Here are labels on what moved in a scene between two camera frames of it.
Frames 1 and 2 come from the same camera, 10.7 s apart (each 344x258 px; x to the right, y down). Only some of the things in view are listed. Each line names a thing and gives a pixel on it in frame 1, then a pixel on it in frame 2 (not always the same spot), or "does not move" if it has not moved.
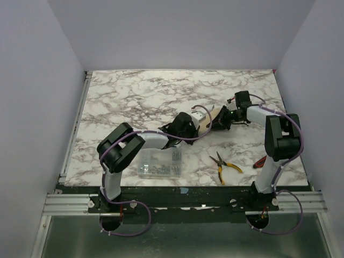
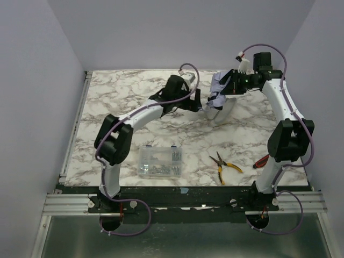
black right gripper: [223, 121] to [231, 83]
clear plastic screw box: [164, 162] does not move
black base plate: [192, 204] does not move
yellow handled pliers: [220, 163] does not move
